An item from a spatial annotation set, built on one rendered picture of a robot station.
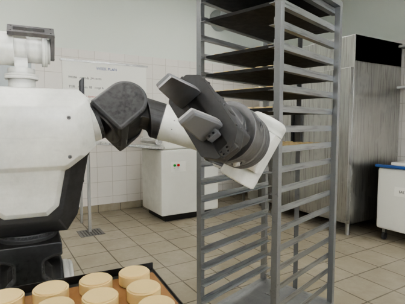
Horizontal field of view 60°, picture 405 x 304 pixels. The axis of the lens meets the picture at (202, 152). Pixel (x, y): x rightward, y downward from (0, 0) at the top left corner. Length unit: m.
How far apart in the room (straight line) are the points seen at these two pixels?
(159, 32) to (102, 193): 2.36
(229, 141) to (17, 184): 0.47
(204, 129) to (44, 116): 0.42
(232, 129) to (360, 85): 3.56
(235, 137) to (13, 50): 0.54
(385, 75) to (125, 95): 3.70
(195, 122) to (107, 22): 4.67
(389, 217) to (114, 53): 3.76
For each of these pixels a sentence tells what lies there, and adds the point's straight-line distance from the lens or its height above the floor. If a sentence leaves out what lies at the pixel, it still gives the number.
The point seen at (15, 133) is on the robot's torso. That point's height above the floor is 1.14.
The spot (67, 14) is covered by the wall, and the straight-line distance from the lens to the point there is 4.91.
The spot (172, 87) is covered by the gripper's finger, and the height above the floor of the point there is 1.20.
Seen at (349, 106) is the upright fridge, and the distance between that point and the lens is 3.81.
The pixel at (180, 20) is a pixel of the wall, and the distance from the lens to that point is 5.45.
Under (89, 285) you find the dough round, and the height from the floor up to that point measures 0.92.
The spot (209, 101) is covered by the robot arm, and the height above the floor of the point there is 1.19.
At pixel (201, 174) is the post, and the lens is 1.81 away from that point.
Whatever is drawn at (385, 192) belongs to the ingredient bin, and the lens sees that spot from 3.92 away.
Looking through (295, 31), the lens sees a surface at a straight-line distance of 1.74.
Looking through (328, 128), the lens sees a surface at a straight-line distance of 2.03.
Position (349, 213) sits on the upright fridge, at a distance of 3.94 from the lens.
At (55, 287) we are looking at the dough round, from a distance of 0.59.
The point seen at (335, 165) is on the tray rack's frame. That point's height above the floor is 0.94.
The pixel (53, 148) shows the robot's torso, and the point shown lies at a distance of 0.74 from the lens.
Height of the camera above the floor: 1.16
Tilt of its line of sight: 4 degrees down
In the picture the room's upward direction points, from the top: straight up
